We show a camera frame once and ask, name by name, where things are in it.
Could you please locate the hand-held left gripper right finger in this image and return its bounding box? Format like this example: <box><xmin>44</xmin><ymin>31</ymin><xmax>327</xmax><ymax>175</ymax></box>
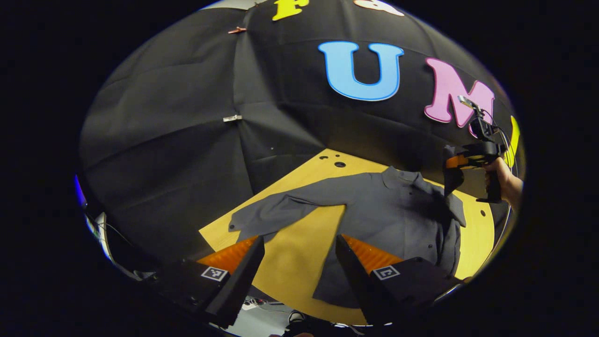
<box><xmin>335</xmin><ymin>234</ymin><xmax>464</xmax><ymax>327</ymax></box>

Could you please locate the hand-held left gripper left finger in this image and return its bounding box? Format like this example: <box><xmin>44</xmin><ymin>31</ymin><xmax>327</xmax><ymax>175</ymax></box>
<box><xmin>147</xmin><ymin>235</ymin><xmax>266</xmax><ymax>330</ymax></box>

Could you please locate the white power strip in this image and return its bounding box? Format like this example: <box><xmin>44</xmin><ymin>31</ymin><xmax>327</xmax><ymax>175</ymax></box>
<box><xmin>241</xmin><ymin>299</ymin><xmax>281</xmax><ymax>313</ymax></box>

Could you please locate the grey button-up shirt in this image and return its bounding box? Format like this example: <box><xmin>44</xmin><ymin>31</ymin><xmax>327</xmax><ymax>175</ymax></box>
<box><xmin>228</xmin><ymin>145</ymin><xmax>468</xmax><ymax>309</ymax></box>

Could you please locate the black backdrop cloth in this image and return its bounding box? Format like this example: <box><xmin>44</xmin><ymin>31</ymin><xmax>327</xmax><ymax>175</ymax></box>
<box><xmin>77</xmin><ymin>0</ymin><xmax>526</xmax><ymax>281</ymax></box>

